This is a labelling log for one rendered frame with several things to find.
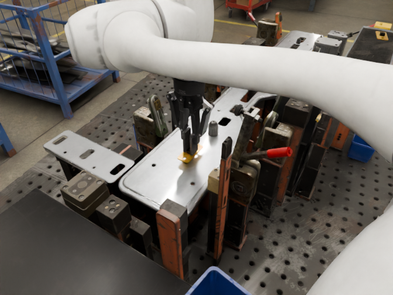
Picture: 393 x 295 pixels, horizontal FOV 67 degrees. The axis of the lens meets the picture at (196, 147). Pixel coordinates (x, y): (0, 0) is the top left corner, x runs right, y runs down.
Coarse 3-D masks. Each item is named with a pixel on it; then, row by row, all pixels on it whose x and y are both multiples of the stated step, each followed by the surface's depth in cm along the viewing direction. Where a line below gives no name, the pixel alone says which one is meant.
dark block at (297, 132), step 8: (288, 104) 86; (296, 104) 85; (304, 104) 86; (288, 112) 86; (296, 112) 85; (304, 112) 83; (288, 120) 88; (296, 120) 86; (304, 120) 85; (296, 128) 88; (304, 128) 87; (296, 136) 90; (296, 144) 91; (296, 152) 93; (288, 160) 96; (288, 168) 98; (280, 176) 102; (288, 176) 101; (280, 184) 104; (280, 192) 107; (280, 200) 109
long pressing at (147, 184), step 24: (288, 48) 145; (312, 48) 144; (240, 96) 111; (264, 96) 111; (216, 120) 100; (240, 120) 100; (168, 144) 90; (216, 144) 90; (144, 168) 83; (168, 168) 83; (192, 168) 83; (144, 192) 76; (168, 192) 76; (192, 192) 76
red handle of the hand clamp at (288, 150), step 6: (270, 150) 69; (276, 150) 68; (282, 150) 67; (288, 150) 66; (246, 156) 74; (252, 156) 73; (258, 156) 71; (264, 156) 70; (270, 156) 69; (276, 156) 68; (282, 156) 67; (288, 156) 67
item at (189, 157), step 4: (188, 148) 84; (200, 148) 86; (184, 152) 85; (188, 152) 84; (196, 152) 85; (180, 156) 83; (184, 156) 83; (188, 156) 83; (192, 156) 83; (184, 160) 82; (188, 160) 82
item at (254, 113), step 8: (240, 104) 67; (240, 112) 67; (248, 112) 65; (256, 112) 66; (248, 120) 66; (256, 120) 66; (240, 128) 68; (248, 128) 67; (240, 136) 70; (248, 136) 70; (240, 144) 71; (240, 152) 72
